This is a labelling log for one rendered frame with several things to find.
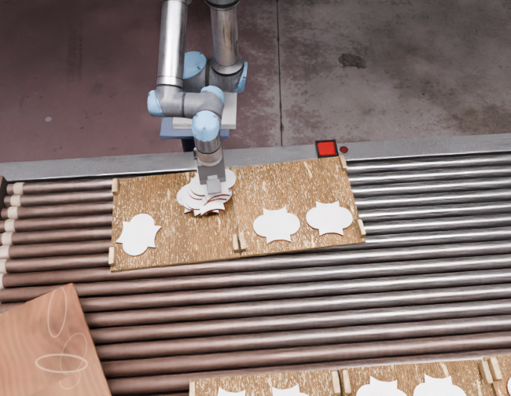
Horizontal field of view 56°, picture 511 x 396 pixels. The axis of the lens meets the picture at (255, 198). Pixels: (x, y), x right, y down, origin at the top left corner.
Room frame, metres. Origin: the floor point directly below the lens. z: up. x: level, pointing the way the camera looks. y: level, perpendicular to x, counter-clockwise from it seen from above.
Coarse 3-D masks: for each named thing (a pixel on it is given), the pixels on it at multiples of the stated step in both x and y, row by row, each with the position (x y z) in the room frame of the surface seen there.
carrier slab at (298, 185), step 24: (240, 168) 1.00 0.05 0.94; (264, 168) 1.00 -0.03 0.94; (288, 168) 1.00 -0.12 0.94; (312, 168) 1.00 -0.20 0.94; (336, 168) 1.00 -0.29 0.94; (240, 192) 0.90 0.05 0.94; (264, 192) 0.90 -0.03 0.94; (288, 192) 0.90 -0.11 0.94; (312, 192) 0.90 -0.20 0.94; (336, 192) 0.90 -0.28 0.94; (240, 216) 0.81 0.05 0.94; (264, 240) 0.71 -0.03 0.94; (312, 240) 0.71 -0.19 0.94; (336, 240) 0.71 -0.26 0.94; (360, 240) 0.71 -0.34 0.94
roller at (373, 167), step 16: (400, 160) 1.05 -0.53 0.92; (416, 160) 1.05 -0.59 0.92; (432, 160) 1.05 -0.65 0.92; (448, 160) 1.05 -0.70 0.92; (464, 160) 1.05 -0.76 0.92; (480, 160) 1.05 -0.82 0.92; (496, 160) 1.05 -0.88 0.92; (144, 176) 0.98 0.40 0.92; (16, 192) 0.92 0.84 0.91; (32, 192) 0.92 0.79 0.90; (48, 192) 0.93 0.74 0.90
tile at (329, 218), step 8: (312, 208) 0.83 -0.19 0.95; (320, 208) 0.83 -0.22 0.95; (328, 208) 0.83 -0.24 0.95; (336, 208) 0.83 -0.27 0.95; (344, 208) 0.83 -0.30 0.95; (312, 216) 0.80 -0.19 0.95; (320, 216) 0.80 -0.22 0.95; (328, 216) 0.80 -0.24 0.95; (336, 216) 0.80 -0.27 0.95; (344, 216) 0.80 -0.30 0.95; (312, 224) 0.77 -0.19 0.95; (320, 224) 0.77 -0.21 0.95; (328, 224) 0.77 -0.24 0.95; (336, 224) 0.77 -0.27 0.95; (344, 224) 0.77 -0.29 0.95; (320, 232) 0.74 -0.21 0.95; (328, 232) 0.74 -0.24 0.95; (336, 232) 0.74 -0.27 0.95
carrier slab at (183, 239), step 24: (120, 192) 0.90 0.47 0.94; (144, 192) 0.90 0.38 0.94; (168, 192) 0.90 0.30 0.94; (120, 216) 0.81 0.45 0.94; (168, 216) 0.81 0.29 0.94; (192, 216) 0.81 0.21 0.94; (216, 216) 0.81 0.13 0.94; (168, 240) 0.71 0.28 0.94; (192, 240) 0.71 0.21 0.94; (216, 240) 0.71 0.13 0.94; (120, 264) 0.63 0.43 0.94; (144, 264) 0.63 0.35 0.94; (168, 264) 0.63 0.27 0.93
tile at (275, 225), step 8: (264, 216) 0.80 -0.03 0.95; (272, 216) 0.80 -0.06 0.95; (280, 216) 0.80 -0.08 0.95; (288, 216) 0.80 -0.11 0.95; (256, 224) 0.77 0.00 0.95; (264, 224) 0.77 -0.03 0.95; (272, 224) 0.77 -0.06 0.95; (280, 224) 0.77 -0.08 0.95; (288, 224) 0.77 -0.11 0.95; (296, 224) 0.77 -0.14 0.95; (256, 232) 0.74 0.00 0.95; (264, 232) 0.74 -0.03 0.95; (272, 232) 0.74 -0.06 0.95; (280, 232) 0.74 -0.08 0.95; (288, 232) 0.74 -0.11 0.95; (296, 232) 0.74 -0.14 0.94; (272, 240) 0.71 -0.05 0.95; (288, 240) 0.71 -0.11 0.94
